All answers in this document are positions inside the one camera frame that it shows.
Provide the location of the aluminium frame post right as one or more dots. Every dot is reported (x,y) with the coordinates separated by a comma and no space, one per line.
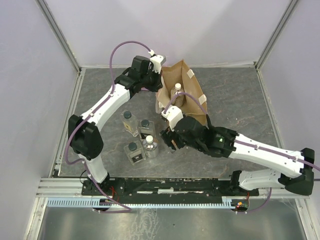
(289,10)

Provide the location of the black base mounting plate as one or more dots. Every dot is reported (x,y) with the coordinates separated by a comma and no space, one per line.
(135,190)

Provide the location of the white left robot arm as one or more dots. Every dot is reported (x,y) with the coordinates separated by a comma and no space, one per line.
(84,131)

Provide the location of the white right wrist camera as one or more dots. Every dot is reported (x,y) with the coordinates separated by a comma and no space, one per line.
(173,115)

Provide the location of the aluminium frame post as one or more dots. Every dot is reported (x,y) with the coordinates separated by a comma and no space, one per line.
(289,10)
(45,9)

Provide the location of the aluminium frame rail front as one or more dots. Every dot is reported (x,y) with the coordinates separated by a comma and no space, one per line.
(71,188)

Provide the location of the square glass bottle yellow label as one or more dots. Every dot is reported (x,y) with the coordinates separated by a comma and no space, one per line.
(130,122)

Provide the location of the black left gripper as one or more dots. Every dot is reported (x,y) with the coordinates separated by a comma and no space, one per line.
(159,84)

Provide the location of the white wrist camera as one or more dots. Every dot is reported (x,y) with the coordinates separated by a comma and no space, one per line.
(173,115)
(157,61)

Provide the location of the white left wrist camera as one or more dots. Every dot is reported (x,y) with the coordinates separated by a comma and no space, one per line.
(157,61)

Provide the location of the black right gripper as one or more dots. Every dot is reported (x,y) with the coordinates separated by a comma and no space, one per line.
(168,136)

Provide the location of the square glass bottle front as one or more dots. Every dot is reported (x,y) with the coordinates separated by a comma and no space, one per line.
(135,152)

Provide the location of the aluminium frame post left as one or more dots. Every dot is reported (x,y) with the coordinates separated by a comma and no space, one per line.
(45,9)

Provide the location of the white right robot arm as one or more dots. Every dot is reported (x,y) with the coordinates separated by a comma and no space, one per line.
(288,169)

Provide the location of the square glass bottle black label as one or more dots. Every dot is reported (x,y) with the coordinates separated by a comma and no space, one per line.
(145,128)

